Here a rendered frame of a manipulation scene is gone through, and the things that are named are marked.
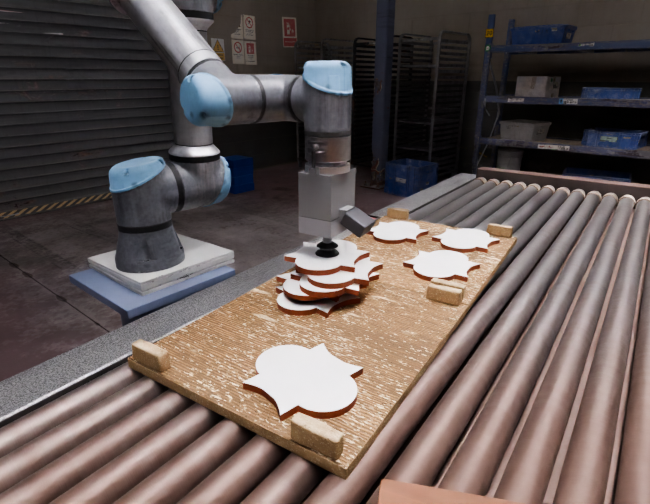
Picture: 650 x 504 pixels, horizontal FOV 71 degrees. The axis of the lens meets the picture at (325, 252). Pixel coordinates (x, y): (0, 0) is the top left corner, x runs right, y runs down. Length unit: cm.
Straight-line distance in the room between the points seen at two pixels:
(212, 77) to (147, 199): 39
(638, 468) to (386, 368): 28
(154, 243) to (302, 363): 54
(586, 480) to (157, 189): 88
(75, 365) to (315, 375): 35
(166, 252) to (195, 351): 42
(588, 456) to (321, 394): 29
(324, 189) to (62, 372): 46
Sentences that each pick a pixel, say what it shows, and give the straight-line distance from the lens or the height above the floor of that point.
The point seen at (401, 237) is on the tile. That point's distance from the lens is 107.
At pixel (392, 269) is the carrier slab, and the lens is 92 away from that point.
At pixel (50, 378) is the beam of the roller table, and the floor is 92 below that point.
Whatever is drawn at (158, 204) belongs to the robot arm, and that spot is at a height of 104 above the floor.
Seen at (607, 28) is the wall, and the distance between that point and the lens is 601.
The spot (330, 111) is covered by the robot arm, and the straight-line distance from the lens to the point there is 72.
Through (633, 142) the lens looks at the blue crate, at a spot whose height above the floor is 71.
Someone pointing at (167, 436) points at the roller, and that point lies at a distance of 58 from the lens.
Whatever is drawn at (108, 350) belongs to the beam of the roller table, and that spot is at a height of 92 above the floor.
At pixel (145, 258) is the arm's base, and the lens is 106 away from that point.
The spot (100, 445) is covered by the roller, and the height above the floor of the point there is 92.
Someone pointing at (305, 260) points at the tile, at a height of 100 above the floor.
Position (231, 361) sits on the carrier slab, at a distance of 65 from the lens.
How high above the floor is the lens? 130
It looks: 21 degrees down
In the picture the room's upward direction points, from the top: straight up
